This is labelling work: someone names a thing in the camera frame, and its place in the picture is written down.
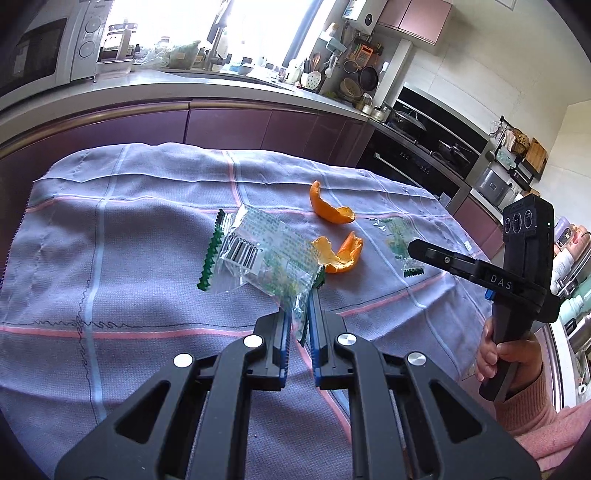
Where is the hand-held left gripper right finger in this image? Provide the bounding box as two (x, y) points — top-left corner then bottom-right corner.
(307, 293), (542, 480)

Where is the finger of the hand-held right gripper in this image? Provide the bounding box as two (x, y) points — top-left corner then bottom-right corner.
(407, 238), (479, 281)

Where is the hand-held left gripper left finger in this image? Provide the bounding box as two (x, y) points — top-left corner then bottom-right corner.
(54, 308), (293, 480)

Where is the small clear green wrapper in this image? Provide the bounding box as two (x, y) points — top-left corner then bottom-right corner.
(373, 217), (425, 278)

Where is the curled orange peel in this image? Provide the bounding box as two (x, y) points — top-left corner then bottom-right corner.
(311, 231), (363, 274)

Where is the clear green snack wrapper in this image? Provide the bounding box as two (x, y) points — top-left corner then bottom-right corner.
(198, 206), (327, 348)

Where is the long orange peel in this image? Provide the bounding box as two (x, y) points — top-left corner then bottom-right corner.
(309, 180), (356, 225)

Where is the person's right hand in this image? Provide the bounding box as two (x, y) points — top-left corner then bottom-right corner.
(475, 318), (543, 394)

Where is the white bottle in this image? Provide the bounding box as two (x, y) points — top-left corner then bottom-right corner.
(551, 251), (578, 296)

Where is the purple bottle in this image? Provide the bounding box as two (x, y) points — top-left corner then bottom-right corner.
(554, 217), (574, 246)

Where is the pale green bottle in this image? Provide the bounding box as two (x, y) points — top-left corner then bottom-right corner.
(561, 295), (585, 325)

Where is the stainless steel box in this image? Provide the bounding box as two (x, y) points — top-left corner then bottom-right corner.
(475, 167), (513, 204)

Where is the black integrated stove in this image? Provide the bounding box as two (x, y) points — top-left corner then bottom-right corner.
(358, 83), (493, 205)

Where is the wok with glass lid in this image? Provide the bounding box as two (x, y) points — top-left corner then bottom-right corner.
(436, 141), (472, 162)

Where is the black spice rack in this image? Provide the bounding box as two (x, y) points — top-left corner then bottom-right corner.
(496, 115), (550, 186)

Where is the dark pot with lid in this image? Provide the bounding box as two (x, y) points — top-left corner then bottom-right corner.
(392, 111), (426, 133)

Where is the grey plaid tablecloth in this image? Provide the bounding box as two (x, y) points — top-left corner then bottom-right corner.
(0, 142), (497, 480)

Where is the steel kitchen sink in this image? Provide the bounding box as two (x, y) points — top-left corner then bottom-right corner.
(171, 69), (297, 91)

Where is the metal kitchen faucet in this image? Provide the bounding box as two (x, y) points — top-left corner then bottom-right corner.
(205, 14), (230, 70)

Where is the clear glass food container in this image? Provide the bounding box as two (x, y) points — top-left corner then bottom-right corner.
(97, 58), (135, 75)

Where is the kitchen window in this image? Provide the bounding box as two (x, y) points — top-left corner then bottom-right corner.
(104, 0), (339, 66)

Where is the glass french press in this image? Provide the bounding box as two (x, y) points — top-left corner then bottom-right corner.
(107, 23), (133, 61)

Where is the white microwave oven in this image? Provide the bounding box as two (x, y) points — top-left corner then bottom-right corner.
(0, 0), (112, 96)

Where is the pink wall cabinet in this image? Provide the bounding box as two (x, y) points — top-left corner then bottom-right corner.
(376, 0), (454, 45)

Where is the white wall water heater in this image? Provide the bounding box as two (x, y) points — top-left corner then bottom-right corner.
(342, 0), (384, 36)

